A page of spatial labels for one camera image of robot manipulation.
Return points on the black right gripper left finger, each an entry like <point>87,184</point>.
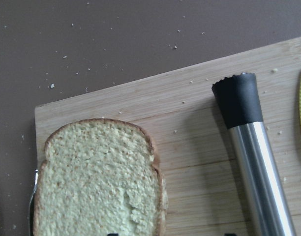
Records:
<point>113,234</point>

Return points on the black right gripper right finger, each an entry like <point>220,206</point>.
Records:
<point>230,234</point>

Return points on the plain bread slice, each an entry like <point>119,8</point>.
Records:
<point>100,177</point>

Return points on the bamboo cutting board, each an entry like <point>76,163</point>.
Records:
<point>179,111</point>

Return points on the steel muddler black tip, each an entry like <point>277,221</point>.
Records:
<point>239,103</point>

